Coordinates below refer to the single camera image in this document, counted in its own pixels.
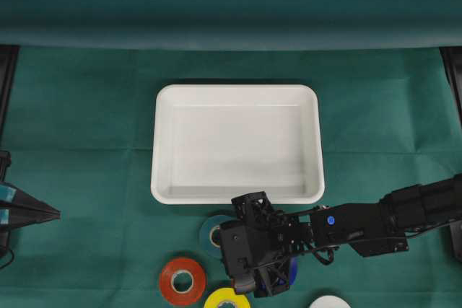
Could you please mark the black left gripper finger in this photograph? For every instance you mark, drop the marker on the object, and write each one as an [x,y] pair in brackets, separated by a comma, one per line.
[14,219]
[12,196]

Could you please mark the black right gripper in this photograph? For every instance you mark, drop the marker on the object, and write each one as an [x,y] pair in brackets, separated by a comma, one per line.
[256,211]

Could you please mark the blue tape roll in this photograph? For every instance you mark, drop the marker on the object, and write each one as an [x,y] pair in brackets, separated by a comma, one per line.
[293,269]

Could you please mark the green tape roll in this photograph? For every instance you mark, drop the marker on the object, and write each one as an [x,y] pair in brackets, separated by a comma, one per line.
[209,235]

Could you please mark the yellow tape roll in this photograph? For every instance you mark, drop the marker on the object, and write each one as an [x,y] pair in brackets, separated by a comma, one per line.
[226,296]

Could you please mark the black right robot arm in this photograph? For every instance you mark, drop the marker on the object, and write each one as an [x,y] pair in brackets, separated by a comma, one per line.
[373,229]

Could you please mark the white tape roll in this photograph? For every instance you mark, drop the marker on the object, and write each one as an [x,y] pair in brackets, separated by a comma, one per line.
[329,301]

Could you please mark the red tape roll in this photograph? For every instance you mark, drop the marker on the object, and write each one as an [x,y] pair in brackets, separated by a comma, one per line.
[182,281]

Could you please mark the white plastic tray case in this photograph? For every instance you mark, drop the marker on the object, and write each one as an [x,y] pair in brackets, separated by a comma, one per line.
[214,142]

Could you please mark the green table cloth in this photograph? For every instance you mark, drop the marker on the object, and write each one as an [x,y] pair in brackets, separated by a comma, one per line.
[80,130]

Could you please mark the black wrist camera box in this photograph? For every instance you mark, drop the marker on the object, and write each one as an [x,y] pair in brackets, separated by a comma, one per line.
[243,247]

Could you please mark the black aluminium frame rail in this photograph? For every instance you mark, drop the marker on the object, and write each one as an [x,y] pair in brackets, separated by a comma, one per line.
[452,63]

